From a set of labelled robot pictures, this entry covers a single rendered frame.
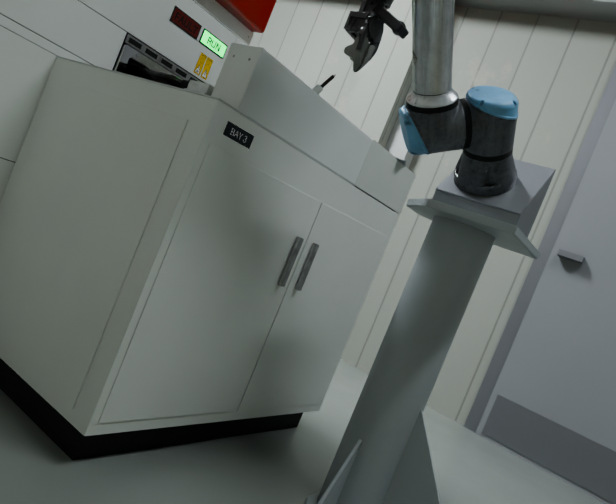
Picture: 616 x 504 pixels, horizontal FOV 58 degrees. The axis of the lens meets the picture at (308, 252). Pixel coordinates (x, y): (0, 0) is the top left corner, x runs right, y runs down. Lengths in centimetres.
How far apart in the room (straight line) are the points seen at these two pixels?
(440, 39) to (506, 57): 239
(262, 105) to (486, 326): 223
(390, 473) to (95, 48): 136
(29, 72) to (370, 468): 131
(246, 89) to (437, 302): 66
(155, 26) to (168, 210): 80
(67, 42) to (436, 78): 97
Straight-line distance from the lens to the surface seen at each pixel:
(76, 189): 141
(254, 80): 123
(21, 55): 164
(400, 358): 138
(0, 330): 155
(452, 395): 325
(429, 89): 128
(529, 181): 148
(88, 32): 172
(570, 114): 341
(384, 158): 174
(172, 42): 188
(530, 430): 312
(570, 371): 309
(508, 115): 134
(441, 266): 137
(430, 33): 124
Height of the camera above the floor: 63
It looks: 2 degrees down
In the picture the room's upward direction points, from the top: 22 degrees clockwise
